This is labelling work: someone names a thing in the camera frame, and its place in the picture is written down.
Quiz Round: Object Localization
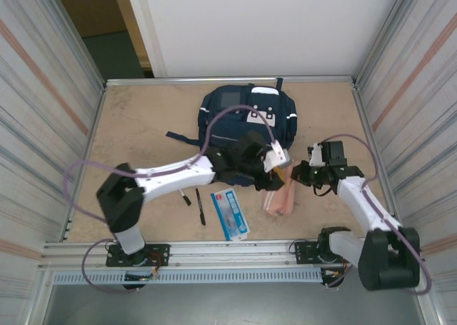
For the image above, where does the pink pencil case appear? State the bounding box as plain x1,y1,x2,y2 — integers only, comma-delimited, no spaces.
263,156,298,217

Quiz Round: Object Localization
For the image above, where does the navy blue backpack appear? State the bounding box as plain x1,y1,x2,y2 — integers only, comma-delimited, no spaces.
165,76,299,189

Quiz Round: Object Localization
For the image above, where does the blue white stationery package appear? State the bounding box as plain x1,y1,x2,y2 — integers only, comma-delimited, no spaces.
209,187,250,241

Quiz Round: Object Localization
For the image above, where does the black marker pen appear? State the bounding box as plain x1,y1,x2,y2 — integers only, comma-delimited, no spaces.
194,187,207,227

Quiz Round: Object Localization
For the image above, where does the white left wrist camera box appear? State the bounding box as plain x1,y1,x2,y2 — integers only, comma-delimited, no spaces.
263,141,291,173

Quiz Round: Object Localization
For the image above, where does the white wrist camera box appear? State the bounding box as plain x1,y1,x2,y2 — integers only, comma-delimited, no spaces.
263,141,291,173
307,142,324,168

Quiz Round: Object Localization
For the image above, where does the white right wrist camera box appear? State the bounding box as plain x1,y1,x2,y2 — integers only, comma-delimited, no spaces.
307,142,324,168

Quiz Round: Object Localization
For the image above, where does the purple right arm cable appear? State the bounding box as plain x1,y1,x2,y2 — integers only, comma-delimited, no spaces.
320,134,432,296

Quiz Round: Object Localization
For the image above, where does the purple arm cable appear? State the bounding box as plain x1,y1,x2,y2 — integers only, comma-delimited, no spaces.
320,134,432,296
65,104,283,294

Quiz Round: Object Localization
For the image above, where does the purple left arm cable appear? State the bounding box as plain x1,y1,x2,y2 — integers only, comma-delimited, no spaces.
65,104,283,294

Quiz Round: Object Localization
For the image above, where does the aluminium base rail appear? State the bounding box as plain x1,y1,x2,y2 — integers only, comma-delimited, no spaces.
41,237,428,269

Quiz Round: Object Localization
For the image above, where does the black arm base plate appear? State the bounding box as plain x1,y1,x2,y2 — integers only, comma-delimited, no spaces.
294,239,359,265
106,244,171,268

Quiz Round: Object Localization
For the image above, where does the aluminium table side rail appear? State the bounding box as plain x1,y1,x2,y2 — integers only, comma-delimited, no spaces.
64,83,108,242
351,81,406,237

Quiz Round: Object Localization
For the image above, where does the aluminium table end rail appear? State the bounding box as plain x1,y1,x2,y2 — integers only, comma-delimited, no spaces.
105,75,358,85

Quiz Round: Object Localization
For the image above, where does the grey slotted cable duct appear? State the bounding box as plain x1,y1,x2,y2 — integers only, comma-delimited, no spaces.
52,270,324,285

